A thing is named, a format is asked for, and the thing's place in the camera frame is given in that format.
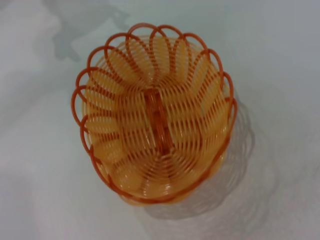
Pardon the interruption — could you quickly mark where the orange woven plastic basket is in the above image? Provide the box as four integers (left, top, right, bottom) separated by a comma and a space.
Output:
71, 22, 239, 205

